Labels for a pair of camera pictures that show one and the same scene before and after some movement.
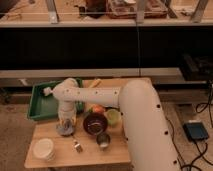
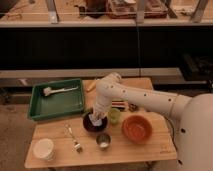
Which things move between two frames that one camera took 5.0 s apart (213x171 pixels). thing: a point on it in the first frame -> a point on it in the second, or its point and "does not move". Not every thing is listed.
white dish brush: (47, 91) does not move
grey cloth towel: (65, 129) -> (95, 121)
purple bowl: (95, 123) does not move
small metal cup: (103, 139) does not move
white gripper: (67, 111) -> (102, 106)
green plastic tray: (43, 107) does not move
